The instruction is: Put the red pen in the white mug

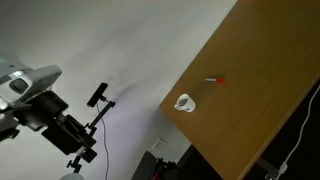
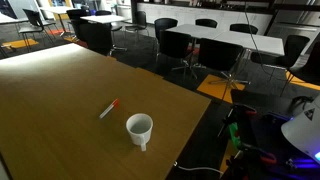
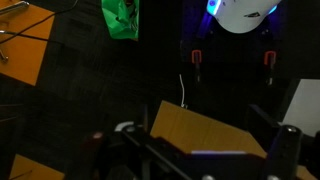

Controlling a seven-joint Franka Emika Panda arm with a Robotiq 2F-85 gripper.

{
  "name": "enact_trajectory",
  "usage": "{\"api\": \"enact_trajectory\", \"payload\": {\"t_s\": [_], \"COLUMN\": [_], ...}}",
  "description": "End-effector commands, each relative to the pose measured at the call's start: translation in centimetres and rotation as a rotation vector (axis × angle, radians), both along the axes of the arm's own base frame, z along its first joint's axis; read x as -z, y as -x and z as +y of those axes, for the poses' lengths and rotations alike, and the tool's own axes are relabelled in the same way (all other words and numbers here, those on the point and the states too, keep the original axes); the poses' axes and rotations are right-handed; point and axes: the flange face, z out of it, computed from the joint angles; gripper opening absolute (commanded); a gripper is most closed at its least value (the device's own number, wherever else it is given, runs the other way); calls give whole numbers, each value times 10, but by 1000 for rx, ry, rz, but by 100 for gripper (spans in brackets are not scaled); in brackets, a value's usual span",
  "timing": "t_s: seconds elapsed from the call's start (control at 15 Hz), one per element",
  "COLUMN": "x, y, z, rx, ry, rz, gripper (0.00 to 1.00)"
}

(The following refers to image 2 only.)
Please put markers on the long white background table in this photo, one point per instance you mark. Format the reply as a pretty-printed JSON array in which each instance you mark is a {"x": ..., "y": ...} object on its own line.
[{"x": 264, "y": 44}]

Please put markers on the white ceramic mug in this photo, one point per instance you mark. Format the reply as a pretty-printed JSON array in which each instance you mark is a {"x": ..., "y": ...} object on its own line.
[{"x": 139, "y": 126}]

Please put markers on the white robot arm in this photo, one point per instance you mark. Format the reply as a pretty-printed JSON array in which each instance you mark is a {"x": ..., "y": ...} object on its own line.
[{"x": 303, "y": 131}]

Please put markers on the black camera stand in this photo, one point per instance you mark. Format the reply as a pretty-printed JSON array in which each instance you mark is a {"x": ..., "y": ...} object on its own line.
[{"x": 250, "y": 158}]

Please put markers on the red capped white pen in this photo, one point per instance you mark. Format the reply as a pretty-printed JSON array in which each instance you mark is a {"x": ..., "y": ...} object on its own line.
[{"x": 109, "y": 108}]

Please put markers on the green clamp on stand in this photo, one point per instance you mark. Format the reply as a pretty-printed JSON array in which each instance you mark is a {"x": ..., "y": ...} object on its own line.
[{"x": 234, "y": 134}]

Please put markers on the small white background table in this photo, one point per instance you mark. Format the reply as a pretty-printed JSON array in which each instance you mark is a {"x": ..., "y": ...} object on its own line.
[{"x": 104, "y": 19}]

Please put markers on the black chair centre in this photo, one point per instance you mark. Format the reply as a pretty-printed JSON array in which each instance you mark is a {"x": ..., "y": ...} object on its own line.
[{"x": 223, "y": 57}]

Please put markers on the black chair far left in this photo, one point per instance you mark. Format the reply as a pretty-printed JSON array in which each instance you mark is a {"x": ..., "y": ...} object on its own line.
[{"x": 36, "y": 26}]

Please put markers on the black chair near table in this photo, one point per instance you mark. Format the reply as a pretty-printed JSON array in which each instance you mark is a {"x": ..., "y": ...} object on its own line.
[{"x": 174, "y": 45}]

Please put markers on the black chair far right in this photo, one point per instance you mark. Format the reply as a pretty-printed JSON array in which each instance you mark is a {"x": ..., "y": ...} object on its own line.
[{"x": 293, "y": 47}]

